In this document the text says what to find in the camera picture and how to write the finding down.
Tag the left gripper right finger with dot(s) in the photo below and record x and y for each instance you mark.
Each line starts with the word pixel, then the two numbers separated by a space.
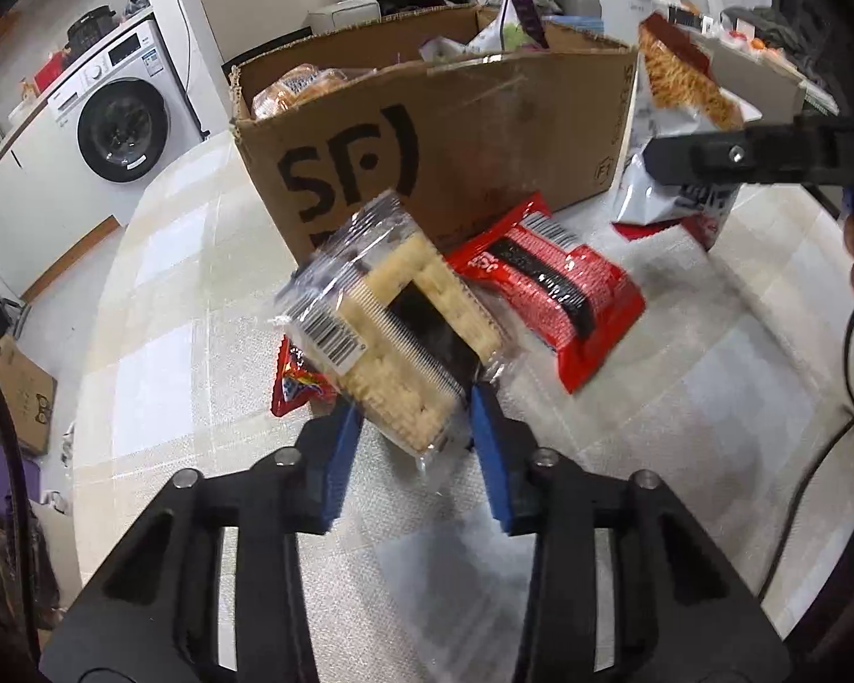
pixel 626 585

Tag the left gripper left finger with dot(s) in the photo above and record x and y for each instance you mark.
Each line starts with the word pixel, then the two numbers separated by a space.
pixel 206 585

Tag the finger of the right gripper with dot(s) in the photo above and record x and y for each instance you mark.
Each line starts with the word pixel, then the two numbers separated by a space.
pixel 698 158

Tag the orange noodle snack bag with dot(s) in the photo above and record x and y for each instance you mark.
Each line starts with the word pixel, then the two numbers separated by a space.
pixel 677 99

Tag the red black snack pack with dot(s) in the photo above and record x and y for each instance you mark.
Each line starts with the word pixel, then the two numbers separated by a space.
pixel 575 300

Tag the grey purple snack bag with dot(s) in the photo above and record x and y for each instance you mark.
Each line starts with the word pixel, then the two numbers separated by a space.
pixel 517 27

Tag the clear cracker pack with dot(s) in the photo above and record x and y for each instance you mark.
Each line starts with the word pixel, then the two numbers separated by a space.
pixel 395 329

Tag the orange bread pack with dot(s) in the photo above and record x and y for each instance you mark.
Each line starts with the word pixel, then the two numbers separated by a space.
pixel 302 84

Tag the small floor cardboard box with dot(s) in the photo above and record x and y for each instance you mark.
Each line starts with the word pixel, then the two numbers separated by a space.
pixel 29 392

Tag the small red snack pack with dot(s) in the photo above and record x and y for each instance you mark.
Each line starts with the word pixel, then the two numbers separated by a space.
pixel 297 382

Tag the SF cardboard box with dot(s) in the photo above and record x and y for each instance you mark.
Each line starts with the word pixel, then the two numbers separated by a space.
pixel 461 141

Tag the white washing machine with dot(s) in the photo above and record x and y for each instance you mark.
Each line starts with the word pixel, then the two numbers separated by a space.
pixel 124 116

